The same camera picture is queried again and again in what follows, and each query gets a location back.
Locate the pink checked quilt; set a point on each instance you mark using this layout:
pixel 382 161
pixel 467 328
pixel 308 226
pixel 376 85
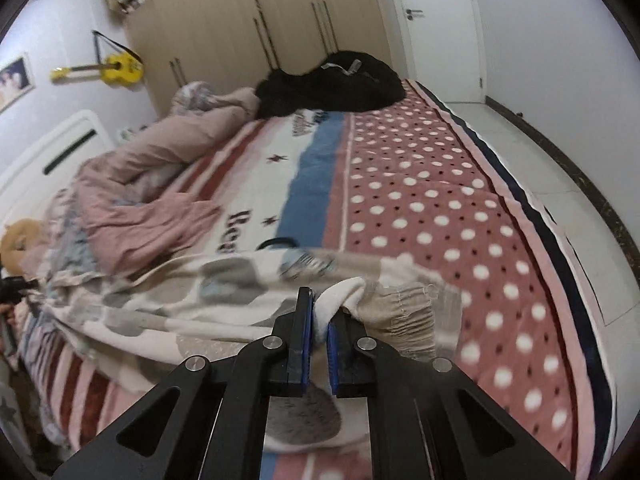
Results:
pixel 150 160

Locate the striped dotted printed blanket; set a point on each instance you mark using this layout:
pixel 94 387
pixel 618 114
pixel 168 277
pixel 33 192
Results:
pixel 450 200

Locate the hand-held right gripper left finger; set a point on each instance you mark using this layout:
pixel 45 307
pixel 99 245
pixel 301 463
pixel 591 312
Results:
pixel 305 345

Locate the yellow ukulele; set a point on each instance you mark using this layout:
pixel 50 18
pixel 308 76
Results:
pixel 117 70

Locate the black clothes pile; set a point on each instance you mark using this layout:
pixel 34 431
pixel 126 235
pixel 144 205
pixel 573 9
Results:
pixel 340 90

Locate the floral pillow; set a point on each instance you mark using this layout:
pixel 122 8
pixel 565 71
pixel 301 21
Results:
pixel 192 96

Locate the white headboard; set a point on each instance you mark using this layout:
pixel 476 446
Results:
pixel 50 145

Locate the bear print pants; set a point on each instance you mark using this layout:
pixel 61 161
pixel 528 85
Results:
pixel 165 310

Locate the white door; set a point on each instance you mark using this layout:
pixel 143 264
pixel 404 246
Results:
pixel 440 50

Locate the beige wardrobe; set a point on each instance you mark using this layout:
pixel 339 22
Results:
pixel 210 20

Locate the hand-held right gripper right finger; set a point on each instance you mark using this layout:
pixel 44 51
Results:
pixel 333 360

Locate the orange plush toy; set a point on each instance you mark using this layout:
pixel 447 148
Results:
pixel 20 235

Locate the framed wall picture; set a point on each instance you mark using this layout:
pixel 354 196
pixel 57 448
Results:
pixel 14 82

